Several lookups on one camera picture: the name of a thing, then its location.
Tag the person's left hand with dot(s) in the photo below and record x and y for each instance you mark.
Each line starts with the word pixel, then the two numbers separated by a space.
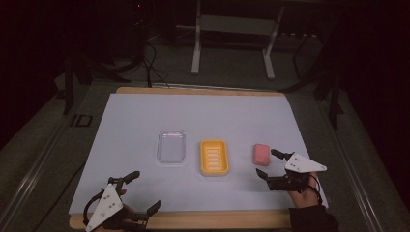
pixel 129 209

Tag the white table mat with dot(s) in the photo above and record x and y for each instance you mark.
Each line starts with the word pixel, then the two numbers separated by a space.
pixel 199 116

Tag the metal floor rail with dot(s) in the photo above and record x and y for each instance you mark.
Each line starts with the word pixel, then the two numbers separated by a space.
pixel 354 174
pixel 30 180

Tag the white metal stand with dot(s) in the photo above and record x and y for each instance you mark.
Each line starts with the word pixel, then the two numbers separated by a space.
pixel 269 61

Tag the person's right hand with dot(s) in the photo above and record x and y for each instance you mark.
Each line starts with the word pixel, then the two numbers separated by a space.
pixel 307 197

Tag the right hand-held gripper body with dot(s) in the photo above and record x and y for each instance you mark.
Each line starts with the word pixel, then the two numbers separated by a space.
pixel 303 165

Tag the black metal stand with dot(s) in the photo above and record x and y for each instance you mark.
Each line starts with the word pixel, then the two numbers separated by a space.
pixel 333 96

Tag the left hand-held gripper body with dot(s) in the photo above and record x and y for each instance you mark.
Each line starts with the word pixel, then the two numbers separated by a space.
pixel 108 201

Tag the pink soap bar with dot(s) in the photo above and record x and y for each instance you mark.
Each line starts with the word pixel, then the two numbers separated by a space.
pixel 261 154

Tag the yellow soap dish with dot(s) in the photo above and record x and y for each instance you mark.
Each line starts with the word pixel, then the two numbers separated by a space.
pixel 214 158

